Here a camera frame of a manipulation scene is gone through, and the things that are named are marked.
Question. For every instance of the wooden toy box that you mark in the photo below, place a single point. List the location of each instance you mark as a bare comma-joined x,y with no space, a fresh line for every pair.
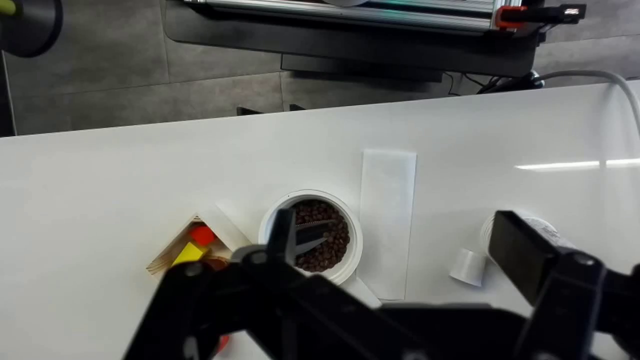
228,238

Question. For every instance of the yellow toy block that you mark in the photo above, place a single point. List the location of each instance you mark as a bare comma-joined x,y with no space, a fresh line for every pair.
191,253

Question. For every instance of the red toy piece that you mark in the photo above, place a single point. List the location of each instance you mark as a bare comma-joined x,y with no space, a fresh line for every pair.
203,236

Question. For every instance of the white bowl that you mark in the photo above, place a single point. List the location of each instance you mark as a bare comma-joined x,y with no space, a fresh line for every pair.
346,253

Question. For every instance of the brown beans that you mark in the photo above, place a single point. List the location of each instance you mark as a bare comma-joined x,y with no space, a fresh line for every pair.
332,250

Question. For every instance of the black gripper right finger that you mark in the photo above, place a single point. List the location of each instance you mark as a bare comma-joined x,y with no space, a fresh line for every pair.
572,293

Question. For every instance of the patterned paper cup stack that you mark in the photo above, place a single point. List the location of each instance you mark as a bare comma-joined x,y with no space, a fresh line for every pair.
471,264

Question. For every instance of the metal spoon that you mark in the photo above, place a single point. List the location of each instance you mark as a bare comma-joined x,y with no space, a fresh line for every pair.
310,236

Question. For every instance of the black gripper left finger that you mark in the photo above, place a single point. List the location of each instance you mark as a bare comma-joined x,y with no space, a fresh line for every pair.
289,314

